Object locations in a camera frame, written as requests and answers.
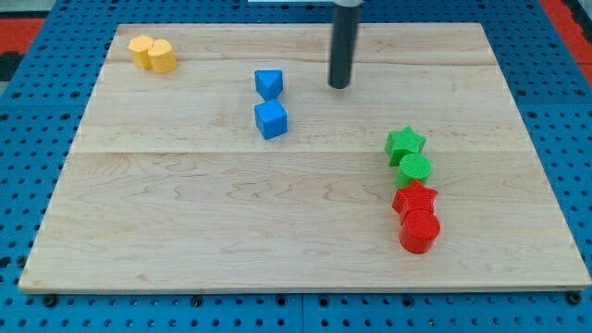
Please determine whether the yellow hexagon block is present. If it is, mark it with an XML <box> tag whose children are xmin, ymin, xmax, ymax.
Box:
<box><xmin>128</xmin><ymin>35</ymin><xmax>154</xmax><ymax>69</ymax></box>

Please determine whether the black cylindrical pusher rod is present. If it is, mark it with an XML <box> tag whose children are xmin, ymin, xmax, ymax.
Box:
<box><xmin>327</xmin><ymin>0</ymin><xmax>363</xmax><ymax>89</ymax></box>

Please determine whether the red cylinder block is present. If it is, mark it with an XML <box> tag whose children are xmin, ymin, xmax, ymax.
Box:
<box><xmin>399</xmin><ymin>209</ymin><xmax>441</xmax><ymax>254</ymax></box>

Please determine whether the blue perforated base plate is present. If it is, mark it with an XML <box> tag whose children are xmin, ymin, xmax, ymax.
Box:
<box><xmin>1</xmin><ymin>0</ymin><xmax>591</xmax><ymax>332</ymax></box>

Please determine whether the light wooden board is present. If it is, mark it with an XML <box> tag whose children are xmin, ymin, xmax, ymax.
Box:
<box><xmin>18</xmin><ymin>23</ymin><xmax>591</xmax><ymax>294</ymax></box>

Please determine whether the blue triangle block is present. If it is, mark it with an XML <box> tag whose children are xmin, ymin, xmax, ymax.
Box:
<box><xmin>254</xmin><ymin>69</ymin><xmax>283</xmax><ymax>101</ymax></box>

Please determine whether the blue cube block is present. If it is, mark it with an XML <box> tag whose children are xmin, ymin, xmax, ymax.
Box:
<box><xmin>254</xmin><ymin>99</ymin><xmax>288</xmax><ymax>140</ymax></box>

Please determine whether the green star block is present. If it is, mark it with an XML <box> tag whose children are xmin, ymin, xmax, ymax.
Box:
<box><xmin>385</xmin><ymin>126</ymin><xmax>426</xmax><ymax>167</ymax></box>

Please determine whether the yellow heart block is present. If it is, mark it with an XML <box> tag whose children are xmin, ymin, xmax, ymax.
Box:
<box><xmin>148</xmin><ymin>39</ymin><xmax>178</xmax><ymax>74</ymax></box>

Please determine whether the red star block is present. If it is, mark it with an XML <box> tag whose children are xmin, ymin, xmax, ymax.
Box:
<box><xmin>391</xmin><ymin>179</ymin><xmax>438</xmax><ymax>225</ymax></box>

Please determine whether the green cylinder block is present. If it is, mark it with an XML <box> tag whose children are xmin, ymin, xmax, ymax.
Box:
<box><xmin>395</xmin><ymin>154</ymin><xmax>432</xmax><ymax>189</ymax></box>

